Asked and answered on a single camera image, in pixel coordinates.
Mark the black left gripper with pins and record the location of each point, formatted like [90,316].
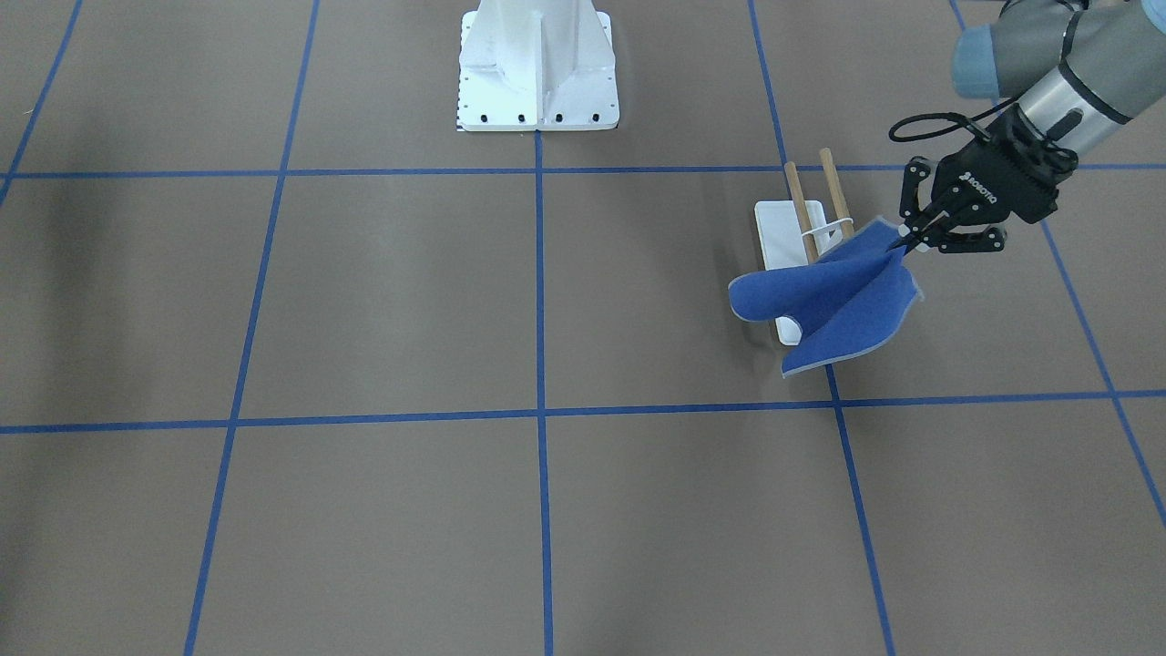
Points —
[998,181]

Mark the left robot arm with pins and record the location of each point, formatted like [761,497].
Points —
[1065,76]

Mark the blue grey towel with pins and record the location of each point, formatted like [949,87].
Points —
[849,303]

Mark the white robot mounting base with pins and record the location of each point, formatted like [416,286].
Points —
[536,65]

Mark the white wooden towel rack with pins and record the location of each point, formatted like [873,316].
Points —
[796,232]

